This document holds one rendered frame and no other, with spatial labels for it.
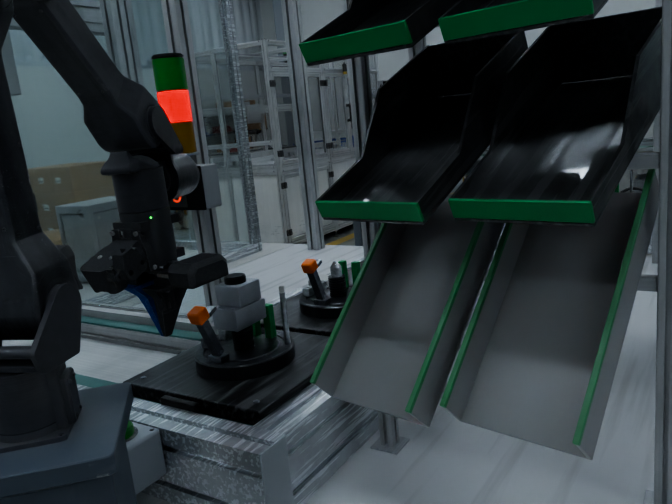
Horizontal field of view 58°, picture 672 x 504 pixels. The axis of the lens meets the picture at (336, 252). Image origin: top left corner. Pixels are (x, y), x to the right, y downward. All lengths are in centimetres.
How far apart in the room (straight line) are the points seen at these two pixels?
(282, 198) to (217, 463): 537
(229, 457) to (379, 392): 18
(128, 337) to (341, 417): 55
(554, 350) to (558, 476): 22
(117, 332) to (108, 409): 66
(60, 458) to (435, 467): 46
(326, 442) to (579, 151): 44
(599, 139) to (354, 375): 35
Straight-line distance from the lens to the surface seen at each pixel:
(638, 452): 87
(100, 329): 128
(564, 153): 65
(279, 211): 610
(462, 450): 84
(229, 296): 84
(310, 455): 76
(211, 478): 74
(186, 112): 103
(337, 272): 106
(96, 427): 57
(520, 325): 66
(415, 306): 70
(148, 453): 77
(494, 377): 64
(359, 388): 69
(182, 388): 84
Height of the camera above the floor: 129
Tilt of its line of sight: 12 degrees down
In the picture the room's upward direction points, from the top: 6 degrees counter-clockwise
